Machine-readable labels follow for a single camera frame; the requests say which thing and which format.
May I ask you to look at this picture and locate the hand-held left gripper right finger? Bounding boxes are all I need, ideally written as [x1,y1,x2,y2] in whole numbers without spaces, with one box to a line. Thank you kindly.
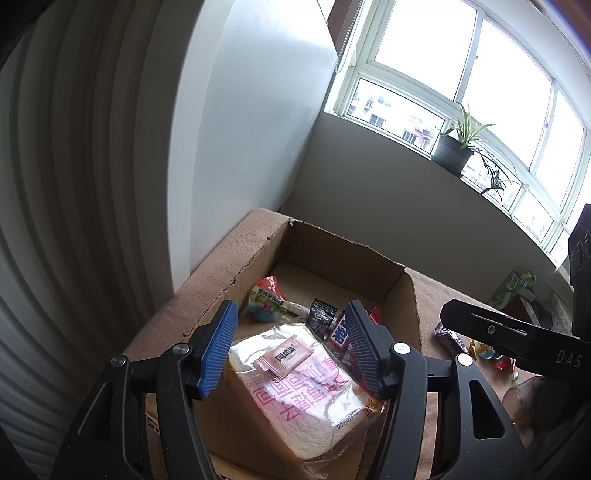
[344,300,532,480]

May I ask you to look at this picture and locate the yellow candy packet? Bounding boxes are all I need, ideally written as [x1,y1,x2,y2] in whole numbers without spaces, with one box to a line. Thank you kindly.
[468,339,497,361]

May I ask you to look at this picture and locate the open cardboard box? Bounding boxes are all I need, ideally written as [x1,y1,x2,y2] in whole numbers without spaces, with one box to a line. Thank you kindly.
[122,208,591,480]

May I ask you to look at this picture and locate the brown cardboard box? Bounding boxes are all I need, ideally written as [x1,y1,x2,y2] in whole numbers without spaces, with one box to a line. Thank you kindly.
[122,219,423,480]

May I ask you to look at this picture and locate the white slatted panel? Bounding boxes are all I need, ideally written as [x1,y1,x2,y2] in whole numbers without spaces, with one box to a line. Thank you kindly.
[0,0,232,462]

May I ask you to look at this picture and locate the white framed window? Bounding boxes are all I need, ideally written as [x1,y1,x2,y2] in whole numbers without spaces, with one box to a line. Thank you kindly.
[323,0,591,278]

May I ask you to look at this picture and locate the jelly cup snack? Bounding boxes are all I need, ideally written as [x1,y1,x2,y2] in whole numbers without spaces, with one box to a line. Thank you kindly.
[248,275,308,324]

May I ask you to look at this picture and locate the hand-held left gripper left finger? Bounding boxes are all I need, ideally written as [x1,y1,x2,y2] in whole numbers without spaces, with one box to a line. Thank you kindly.
[51,300,239,480]

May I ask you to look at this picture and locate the bagged sliced bread loaf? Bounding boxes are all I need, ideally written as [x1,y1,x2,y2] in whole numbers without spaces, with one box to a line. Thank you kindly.
[228,323,386,480]

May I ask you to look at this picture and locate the green gift bag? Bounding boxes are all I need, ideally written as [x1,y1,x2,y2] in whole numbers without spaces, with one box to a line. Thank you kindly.
[487,270,536,308]

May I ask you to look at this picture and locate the red white snack packet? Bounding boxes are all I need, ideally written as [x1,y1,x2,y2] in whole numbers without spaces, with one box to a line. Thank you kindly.
[325,311,354,365]

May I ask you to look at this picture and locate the dark purple chocolate bar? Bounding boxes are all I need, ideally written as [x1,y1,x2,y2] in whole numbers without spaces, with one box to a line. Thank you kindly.
[433,323,476,361]

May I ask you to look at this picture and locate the potted spider plant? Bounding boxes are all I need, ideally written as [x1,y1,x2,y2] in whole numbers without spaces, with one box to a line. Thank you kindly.
[431,102,520,195]

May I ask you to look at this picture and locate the small black snack packet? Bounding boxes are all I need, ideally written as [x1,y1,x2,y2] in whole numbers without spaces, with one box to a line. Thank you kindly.
[307,298,338,340]

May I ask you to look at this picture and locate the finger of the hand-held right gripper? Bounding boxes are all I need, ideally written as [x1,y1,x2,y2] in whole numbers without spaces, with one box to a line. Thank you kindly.
[438,299,541,366]

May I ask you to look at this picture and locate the pink white sachet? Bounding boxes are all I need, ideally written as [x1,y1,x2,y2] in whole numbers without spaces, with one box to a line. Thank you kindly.
[256,336,315,379]

